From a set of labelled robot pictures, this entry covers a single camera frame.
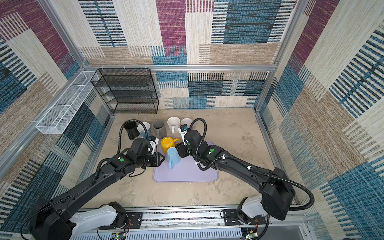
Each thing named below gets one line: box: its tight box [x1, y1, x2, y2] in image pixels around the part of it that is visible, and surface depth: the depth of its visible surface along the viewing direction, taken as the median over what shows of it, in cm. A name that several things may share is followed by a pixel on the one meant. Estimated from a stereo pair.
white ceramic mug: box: [167, 116, 181, 135], surface depth 102 cm
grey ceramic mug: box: [152, 119, 167, 140], surface depth 100 cm
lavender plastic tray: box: [153, 143, 219, 182], surface depth 91 cm
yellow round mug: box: [161, 136, 180, 155], surface depth 93 cm
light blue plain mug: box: [166, 147, 182, 170], surface depth 87 cm
